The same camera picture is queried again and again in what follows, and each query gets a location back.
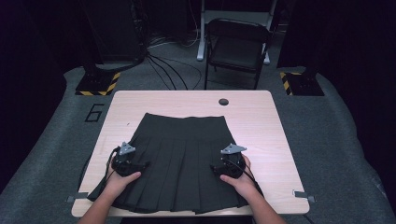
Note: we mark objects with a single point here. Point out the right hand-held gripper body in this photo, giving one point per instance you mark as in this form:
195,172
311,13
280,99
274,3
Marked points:
233,165

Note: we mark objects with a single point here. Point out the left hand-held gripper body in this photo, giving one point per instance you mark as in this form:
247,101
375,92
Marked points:
124,165

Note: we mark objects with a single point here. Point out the black pleated skirt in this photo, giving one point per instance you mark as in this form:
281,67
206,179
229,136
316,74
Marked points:
183,149

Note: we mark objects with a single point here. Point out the person's left hand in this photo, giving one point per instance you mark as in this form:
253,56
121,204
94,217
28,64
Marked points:
116,185

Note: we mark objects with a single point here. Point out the person's right hand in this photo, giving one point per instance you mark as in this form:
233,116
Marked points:
244,185

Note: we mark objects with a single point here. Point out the hazard-striped black stand base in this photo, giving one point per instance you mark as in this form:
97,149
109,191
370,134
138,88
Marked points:
93,84
305,84

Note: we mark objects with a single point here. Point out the black folding chair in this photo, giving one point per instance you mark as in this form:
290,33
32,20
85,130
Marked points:
236,49

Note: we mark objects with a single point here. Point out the black curtain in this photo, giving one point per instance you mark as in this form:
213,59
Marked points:
28,77
358,62

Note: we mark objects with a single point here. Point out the dark upright panel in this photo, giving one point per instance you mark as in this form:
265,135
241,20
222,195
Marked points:
115,31

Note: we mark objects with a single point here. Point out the grey table edge bracket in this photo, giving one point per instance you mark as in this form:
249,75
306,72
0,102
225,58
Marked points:
81,195
301,194

